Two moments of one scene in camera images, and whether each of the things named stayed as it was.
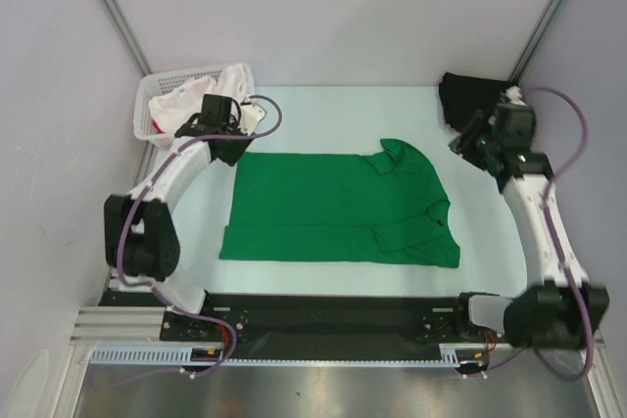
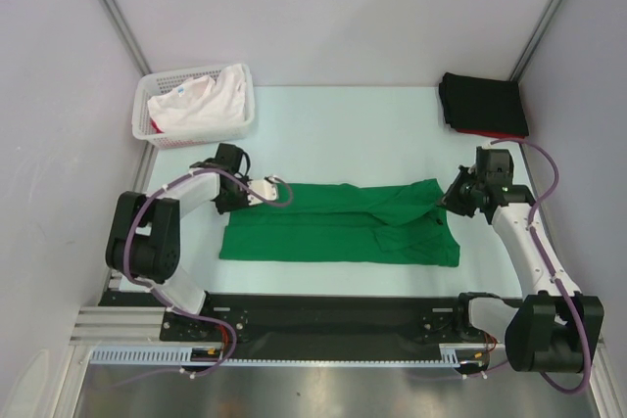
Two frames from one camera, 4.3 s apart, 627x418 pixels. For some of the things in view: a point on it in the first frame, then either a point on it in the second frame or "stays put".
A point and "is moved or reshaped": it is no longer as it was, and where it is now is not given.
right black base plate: x=455 y=325 stays put
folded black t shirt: x=460 y=95 stays put
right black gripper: x=463 y=142 -> x=450 y=199
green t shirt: x=382 y=206 is moved or reshaped
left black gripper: x=233 y=125 -> x=224 y=208
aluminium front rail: x=144 y=324 stays put
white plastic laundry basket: x=151 y=87 stays put
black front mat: x=316 y=326 stays put
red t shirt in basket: x=157 y=127 stays put
